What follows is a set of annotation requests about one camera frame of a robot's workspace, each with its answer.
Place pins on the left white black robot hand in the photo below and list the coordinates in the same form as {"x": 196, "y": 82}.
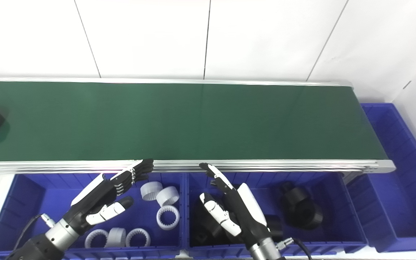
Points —
{"x": 92, "y": 202}

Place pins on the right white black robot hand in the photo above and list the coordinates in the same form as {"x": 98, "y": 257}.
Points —
{"x": 247, "y": 209}

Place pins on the aluminium conveyor leg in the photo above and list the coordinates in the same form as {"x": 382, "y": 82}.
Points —
{"x": 350, "y": 177}

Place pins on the green conveyor belt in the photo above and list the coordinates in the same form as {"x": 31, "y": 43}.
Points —
{"x": 179, "y": 122}

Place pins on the large blue plastic bin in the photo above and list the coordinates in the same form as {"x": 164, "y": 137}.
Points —
{"x": 399, "y": 202}

